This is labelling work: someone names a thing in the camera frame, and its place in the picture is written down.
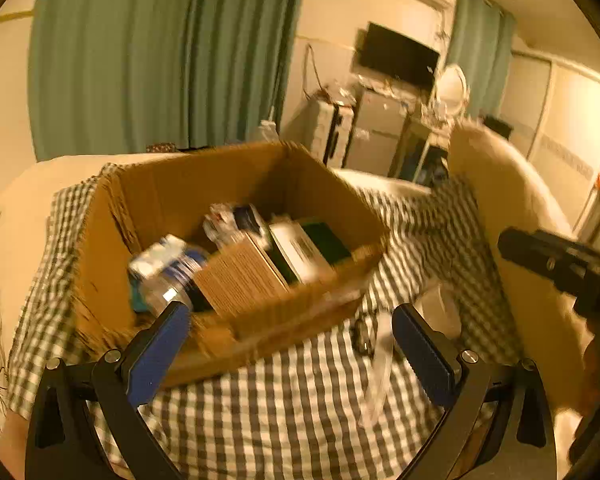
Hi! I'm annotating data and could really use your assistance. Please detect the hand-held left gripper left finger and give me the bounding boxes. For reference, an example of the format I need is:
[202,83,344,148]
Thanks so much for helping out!
[25,302,192,480]

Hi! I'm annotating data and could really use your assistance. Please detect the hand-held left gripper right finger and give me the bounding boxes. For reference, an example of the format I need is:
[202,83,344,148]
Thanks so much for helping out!
[391,303,557,480]

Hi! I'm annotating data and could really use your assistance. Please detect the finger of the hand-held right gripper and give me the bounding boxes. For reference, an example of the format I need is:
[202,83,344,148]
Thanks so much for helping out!
[497,227,583,292]

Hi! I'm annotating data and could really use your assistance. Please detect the blue white plastic bottle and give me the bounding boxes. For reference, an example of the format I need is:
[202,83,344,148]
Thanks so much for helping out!
[147,249,216,317]

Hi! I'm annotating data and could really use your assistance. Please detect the small brown carton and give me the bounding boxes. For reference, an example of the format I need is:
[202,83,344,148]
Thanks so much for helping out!
[194,236,293,318]

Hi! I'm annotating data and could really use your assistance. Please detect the brown cardboard box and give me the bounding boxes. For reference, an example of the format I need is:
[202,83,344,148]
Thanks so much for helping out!
[74,141,392,388]

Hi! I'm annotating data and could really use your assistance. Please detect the clear plastic strip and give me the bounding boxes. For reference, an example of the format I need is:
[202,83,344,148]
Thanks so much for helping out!
[359,309,398,430]

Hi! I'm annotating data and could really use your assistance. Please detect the beige cushion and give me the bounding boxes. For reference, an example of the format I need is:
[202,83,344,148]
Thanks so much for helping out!
[447,121,588,413]

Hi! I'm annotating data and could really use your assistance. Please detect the white blue small packet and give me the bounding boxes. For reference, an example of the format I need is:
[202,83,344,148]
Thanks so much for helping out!
[129,234,188,283]

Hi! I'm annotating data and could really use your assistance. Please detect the white sliding wardrobe doors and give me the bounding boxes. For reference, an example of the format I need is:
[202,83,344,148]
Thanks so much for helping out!
[500,50,600,241]

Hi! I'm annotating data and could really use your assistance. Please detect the green white checkered cloth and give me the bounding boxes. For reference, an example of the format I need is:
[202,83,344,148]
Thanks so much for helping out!
[7,162,527,480]

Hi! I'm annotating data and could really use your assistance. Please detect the dark green box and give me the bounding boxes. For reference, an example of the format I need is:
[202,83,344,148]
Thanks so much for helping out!
[300,219,353,267]

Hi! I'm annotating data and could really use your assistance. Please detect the white dressing table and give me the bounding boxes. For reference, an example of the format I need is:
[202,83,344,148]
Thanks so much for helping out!
[390,105,456,188]

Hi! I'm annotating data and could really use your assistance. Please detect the green white box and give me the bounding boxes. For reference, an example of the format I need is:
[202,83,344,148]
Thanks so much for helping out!
[269,221,337,285]

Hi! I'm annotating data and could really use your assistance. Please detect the small silver fridge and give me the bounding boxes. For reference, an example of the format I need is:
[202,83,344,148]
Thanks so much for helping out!
[344,87,412,173]

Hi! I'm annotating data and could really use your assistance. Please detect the cream bed sheet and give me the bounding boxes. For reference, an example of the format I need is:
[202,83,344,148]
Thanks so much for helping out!
[0,152,153,281]

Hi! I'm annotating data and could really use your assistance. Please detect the narrow teal curtain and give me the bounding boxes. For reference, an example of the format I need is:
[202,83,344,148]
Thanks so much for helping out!
[446,0,517,121]

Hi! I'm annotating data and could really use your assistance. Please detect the white appliance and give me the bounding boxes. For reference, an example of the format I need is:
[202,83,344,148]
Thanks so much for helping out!
[302,97,357,167]

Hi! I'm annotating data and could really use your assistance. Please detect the wide teal curtain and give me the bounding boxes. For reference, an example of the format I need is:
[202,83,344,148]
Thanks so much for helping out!
[27,0,311,162]

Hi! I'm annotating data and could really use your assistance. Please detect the black wall television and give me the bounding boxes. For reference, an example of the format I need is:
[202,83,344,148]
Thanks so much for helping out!
[356,22,441,92]

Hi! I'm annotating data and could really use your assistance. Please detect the hanging wall cable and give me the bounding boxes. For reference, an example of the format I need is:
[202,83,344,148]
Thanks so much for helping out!
[302,42,331,103]

